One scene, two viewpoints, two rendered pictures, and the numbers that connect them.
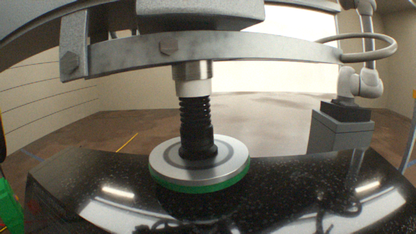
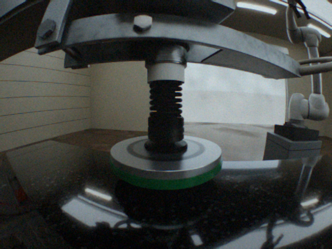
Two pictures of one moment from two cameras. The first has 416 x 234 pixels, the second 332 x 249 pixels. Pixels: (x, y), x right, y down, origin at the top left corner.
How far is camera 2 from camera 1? 12 cm
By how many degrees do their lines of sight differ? 9
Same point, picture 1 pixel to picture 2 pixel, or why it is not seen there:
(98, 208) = (47, 191)
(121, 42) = (97, 18)
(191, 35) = (165, 18)
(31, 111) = (32, 119)
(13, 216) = not seen: outside the picture
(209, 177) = (175, 168)
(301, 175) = (274, 178)
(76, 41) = (57, 13)
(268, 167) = (239, 170)
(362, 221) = not seen: outside the picture
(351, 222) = not seen: outside the picture
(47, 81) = (48, 97)
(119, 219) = (61, 206)
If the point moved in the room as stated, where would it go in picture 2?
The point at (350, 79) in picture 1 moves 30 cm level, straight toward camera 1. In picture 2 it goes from (301, 104) to (303, 101)
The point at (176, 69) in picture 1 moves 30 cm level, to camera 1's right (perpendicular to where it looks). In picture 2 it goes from (149, 53) to (291, 69)
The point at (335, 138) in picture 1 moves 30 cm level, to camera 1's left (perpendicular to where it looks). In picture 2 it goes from (289, 155) to (256, 158)
